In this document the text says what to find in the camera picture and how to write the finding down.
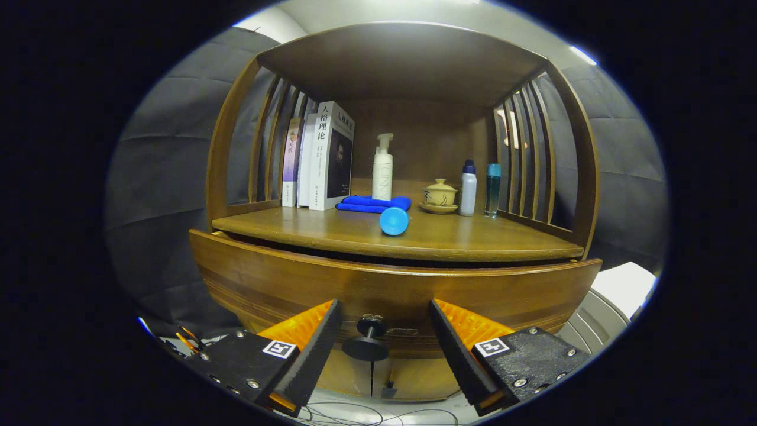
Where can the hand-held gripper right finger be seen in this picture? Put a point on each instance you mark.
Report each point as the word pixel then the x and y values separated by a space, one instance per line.
pixel 456 355

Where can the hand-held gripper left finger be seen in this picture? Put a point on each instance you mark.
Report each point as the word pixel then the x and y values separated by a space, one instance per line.
pixel 313 349

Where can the wooden drawer with black knob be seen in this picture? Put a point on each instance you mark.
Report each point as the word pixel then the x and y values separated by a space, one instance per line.
pixel 390 290

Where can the blue and white cosmetic tube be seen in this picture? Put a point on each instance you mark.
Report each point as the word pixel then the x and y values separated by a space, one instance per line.
pixel 394 221

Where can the wooden cabinet door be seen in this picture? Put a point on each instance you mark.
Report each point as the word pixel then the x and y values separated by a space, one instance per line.
pixel 414 378
pixel 349 373

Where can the wooden countertop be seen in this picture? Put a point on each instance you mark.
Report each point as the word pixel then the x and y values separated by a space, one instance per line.
pixel 461 236

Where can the wooden cabinet with slatted sides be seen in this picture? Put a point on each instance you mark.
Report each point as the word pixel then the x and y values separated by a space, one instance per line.
pixel 402 65

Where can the folded blue cloth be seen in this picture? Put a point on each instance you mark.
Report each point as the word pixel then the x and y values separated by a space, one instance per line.
pixel 361 204

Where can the yellow lidded teacup with saucer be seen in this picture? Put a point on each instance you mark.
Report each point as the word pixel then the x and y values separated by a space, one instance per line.
pixel 439 195

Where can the white bottle with blue cap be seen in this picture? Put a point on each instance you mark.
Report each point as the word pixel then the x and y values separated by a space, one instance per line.
pixel 468 189

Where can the clear blue bottle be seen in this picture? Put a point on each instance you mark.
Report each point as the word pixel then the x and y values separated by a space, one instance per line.
pixel 492 189

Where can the white and grey appliance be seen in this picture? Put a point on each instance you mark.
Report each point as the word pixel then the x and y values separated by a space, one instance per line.
pixel 615 290

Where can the thin white book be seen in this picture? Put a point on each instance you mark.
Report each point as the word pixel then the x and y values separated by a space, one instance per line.
pixel 305 165

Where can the white pump bottle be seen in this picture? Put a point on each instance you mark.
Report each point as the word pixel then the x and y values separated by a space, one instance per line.
pixel 382 174

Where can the white book with portrait cover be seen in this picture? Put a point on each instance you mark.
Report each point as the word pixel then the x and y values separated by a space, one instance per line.
pixel 331 160

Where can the book with purple spine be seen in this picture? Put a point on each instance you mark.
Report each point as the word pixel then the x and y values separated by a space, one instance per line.
pixel 291 160

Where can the strip ceiling light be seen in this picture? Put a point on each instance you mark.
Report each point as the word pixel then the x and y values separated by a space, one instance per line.
pixel 582 55

